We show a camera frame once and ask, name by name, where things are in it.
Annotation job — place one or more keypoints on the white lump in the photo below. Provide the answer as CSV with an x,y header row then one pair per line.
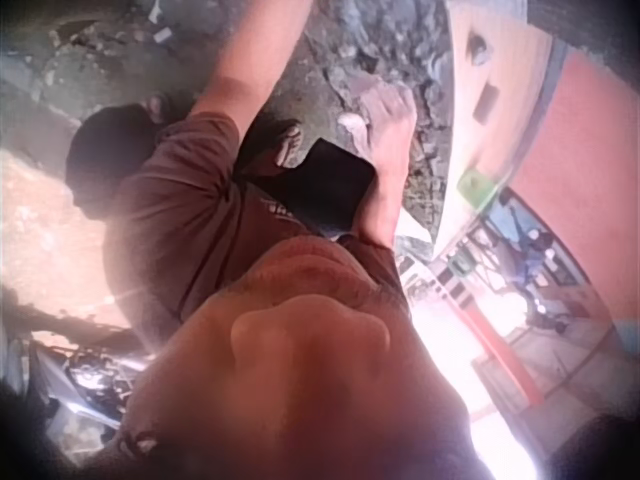
x,y
352,127

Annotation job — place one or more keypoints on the dark wall plate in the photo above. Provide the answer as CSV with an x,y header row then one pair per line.
x,y
487,103

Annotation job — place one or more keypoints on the white paper scrap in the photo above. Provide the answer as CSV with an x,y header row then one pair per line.
x,y
163,35

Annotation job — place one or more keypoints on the person's right hand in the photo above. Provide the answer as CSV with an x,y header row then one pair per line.
x,y
392,127

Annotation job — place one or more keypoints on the red pole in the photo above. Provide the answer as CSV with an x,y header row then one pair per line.
x,y
500,350

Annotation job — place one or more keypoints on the scrap metal heap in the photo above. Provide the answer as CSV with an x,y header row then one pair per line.
x,y
95,375

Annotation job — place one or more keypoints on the grey rubble heap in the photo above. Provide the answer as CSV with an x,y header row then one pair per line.
x,y
380,45

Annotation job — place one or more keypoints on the shop rack with goods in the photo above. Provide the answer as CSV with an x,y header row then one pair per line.
x,y
515,250

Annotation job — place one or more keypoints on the green wall box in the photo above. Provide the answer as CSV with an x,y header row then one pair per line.
x,y
476,187

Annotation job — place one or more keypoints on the person's legs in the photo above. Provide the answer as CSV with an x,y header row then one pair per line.
x,y
100,145

